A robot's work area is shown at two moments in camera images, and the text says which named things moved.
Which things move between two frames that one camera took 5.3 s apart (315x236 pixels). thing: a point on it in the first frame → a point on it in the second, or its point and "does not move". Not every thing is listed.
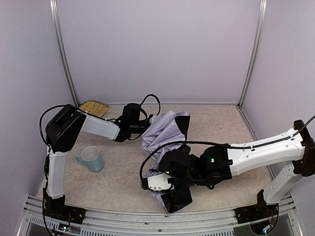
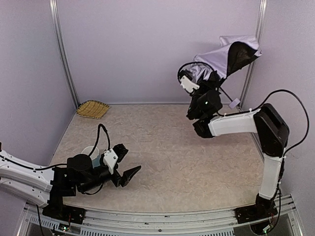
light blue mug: (90, 156) does not move
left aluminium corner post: (53, 5) does not move
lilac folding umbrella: (167, 132) → (235, 52)
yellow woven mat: (95, 107) does not move
